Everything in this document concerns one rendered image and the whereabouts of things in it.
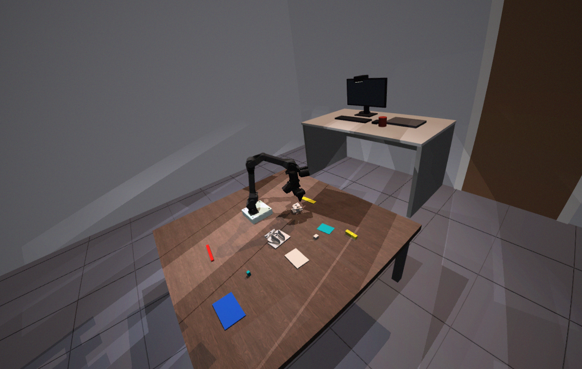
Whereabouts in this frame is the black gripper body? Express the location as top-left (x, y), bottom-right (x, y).
top-left (289, 179), bottom-right (305, 197)

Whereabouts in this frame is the blue flat rectangular plate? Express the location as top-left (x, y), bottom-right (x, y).
top-left (213, 292), bottom-right (246, 330)

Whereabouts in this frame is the teal flat plate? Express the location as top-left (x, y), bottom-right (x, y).
top-left (317, 223), bottom-right (335, 234)

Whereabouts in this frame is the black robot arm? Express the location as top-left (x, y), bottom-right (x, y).
top-left (246, 152), bottom-right (309, 216)

